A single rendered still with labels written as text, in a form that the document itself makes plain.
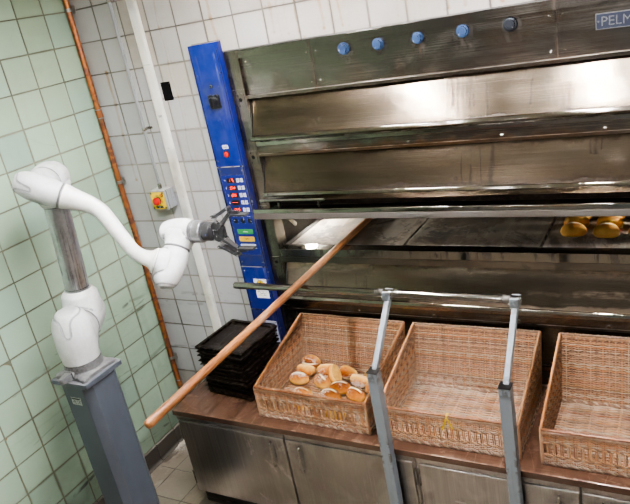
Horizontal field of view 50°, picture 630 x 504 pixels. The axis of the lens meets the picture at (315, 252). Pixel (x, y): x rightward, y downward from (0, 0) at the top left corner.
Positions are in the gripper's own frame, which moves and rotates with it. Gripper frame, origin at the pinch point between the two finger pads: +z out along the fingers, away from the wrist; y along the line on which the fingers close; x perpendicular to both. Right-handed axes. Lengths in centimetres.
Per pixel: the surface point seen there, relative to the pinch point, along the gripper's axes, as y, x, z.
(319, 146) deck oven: -17, -55, 5
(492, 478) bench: 97, 0, 82
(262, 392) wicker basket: 78, -6, -17
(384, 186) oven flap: 1, -53, 33
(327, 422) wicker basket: 88, -6, 13
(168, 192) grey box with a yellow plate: 0, -51, -81
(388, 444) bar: 85, 5, 45
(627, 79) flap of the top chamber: -32, -56, 125
